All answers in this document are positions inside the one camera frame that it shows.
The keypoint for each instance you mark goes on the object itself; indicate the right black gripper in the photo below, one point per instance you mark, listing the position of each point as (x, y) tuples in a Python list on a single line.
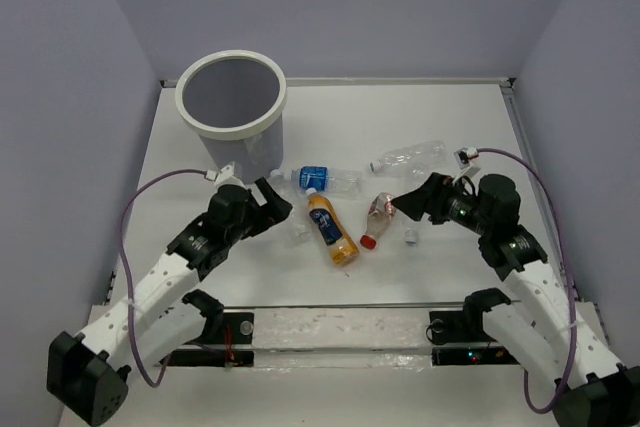
[(440, 188)]

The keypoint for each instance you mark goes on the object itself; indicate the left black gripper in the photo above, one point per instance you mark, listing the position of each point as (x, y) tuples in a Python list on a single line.
[(274, 211)]

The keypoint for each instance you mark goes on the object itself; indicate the clear bottle white cap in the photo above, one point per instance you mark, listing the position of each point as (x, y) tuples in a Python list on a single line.
[(296, 224)]

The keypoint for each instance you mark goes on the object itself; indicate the clear bottle pale cap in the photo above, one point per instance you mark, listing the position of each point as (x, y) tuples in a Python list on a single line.
[(415, 175)]

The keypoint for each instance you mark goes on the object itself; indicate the red cap crushed bottle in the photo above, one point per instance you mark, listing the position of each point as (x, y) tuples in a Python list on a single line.
[(379, 218)]

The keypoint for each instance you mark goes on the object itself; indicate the orange milk tea bottle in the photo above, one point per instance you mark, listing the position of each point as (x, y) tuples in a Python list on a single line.
[(322, 214)]

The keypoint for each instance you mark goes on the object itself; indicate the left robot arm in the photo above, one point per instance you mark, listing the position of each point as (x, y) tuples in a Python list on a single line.
[(90, 372)]

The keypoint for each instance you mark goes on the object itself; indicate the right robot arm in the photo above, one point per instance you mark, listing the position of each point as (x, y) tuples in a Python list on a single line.
[(535, 319)]

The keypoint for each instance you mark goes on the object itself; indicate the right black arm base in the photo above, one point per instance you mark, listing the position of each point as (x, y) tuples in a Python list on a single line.
[(454, 343)]

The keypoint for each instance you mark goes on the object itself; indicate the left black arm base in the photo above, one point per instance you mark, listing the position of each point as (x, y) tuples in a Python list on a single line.
[(222, 344)]

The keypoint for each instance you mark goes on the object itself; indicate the grey bin with white rim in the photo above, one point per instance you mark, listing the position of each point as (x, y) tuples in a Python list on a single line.
[(234, 101)]

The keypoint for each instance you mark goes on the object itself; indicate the clear bottle blue cap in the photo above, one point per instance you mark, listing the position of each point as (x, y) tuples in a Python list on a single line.
[(393, 163)]

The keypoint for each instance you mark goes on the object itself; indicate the blue label clear bottle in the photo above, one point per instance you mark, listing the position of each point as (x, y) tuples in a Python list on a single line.
[(343, 183)]

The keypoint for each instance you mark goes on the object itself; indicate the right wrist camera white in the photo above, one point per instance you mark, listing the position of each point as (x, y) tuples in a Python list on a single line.
[(466, 159)]

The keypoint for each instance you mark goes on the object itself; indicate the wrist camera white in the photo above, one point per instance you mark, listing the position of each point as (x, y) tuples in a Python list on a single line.
[(466, 159), (230, 174)]

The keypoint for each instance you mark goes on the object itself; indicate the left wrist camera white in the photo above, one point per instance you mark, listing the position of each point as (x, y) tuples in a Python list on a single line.
[(230, 174)]

